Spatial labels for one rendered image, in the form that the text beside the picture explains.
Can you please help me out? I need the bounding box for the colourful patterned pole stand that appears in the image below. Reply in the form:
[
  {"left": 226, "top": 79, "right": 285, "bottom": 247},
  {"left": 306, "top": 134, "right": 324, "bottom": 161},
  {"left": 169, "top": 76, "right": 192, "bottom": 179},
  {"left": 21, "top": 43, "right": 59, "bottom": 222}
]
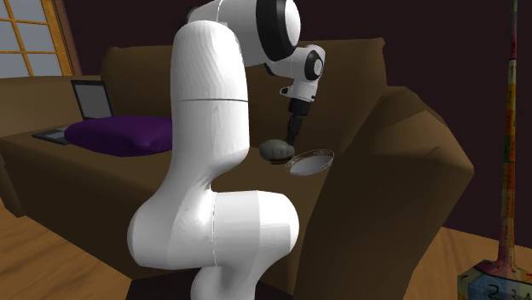
[{"left": 456, "top": 0, "right": 532, "bottom": 300}]

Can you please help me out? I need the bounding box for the grey domed round object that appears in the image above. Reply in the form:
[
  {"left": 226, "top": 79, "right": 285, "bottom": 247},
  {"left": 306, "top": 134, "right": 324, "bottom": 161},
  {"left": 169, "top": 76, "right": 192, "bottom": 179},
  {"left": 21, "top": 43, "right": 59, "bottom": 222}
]
[{"left": 258, "top": 139, "right": 296, "bottom": 164}]

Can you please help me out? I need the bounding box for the dark open laptop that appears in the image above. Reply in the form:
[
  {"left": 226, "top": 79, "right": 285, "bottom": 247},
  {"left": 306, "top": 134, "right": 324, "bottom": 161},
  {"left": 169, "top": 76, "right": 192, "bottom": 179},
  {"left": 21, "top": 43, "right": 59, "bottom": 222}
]
[{"left": 32, "top": 78, "right": 115, "bottom": 147}]

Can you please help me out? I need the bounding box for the wooden framed window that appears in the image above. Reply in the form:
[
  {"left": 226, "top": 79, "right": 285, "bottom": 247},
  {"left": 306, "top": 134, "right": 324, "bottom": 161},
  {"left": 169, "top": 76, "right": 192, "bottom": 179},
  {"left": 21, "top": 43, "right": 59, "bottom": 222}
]
[{"left": 0, "top": 0, "right": 83, "bottom": 79}]

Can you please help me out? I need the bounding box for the dark robot stand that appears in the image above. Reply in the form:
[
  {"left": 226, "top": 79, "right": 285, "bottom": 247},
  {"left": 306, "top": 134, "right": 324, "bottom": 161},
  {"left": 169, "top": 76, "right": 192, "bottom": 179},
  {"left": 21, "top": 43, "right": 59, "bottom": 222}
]
[{"left": 124, "top": 268, "right": 293, "bottom": 300}]

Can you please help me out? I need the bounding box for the purple cushion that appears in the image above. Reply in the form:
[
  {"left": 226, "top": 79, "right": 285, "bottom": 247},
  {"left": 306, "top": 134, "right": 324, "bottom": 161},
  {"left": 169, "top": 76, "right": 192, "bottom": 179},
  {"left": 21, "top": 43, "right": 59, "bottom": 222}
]
[{"left": 63, "top": 115, "right": 174, "bottom": 158}]

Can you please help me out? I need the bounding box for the white plate with patterned rim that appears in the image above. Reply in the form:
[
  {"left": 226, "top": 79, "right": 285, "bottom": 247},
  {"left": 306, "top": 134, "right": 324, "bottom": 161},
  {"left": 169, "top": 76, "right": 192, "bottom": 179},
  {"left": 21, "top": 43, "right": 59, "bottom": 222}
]
[{"left": 284, "top": 148, "right": 336, "bottom": 176}]

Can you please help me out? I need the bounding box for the brown sofa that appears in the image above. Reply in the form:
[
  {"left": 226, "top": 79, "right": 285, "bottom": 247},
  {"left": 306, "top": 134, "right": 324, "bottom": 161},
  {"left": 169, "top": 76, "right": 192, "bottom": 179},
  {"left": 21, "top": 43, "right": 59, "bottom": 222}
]
[{"left": 0, "top": 37, "right": 476, "bottom": 300}]

